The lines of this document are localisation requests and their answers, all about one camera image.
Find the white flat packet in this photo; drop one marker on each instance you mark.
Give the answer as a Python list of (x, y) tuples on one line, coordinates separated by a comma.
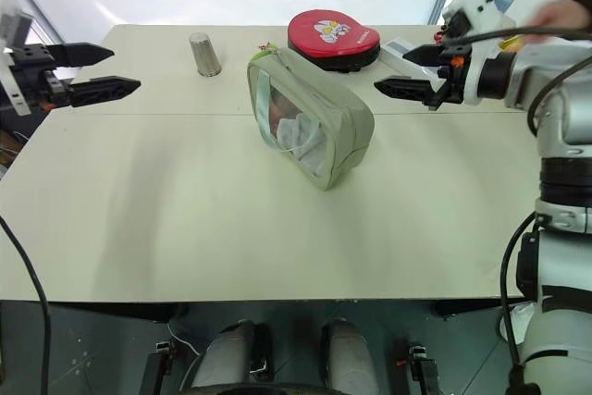
[(400, 50)]

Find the person's bare hand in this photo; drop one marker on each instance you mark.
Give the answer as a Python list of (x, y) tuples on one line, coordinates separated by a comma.
[(552, 13)]

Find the red black paddle case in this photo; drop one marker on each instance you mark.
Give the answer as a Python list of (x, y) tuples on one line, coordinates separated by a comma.
[(333, 34)]

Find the grey rounded robot leg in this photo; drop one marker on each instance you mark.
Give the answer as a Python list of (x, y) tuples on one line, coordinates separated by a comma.
[(349, 353), (226, 353)]

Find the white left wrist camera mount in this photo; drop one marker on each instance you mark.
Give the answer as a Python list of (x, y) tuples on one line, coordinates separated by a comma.
[(14, 94)]

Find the metal mesh cylinder cup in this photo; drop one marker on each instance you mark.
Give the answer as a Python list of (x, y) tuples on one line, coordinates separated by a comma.
[(204, 55)]

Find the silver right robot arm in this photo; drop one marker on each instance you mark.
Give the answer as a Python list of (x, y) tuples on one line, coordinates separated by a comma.
[(569, 103)]

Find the white plastic bag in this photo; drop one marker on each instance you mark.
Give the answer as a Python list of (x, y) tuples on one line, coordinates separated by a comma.
[(520, 321)]

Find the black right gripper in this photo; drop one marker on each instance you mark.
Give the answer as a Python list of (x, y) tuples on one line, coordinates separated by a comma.
[(453, 76)]

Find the green tag red charm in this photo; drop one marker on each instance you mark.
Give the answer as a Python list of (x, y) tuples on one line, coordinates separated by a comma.
[(269, 48)]

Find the green clear toiletry pouch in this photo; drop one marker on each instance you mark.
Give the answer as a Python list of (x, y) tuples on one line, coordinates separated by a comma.
[(319, 113)]

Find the black table leg bracket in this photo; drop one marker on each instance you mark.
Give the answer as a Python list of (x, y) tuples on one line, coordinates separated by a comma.
[(155, 367), (421, 367)]

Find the person's dark sleeved forearm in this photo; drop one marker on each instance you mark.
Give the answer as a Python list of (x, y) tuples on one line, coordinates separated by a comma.
[(580, 4)]

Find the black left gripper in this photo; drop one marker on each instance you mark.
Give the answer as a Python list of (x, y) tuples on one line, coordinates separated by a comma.
[(33, 59)]

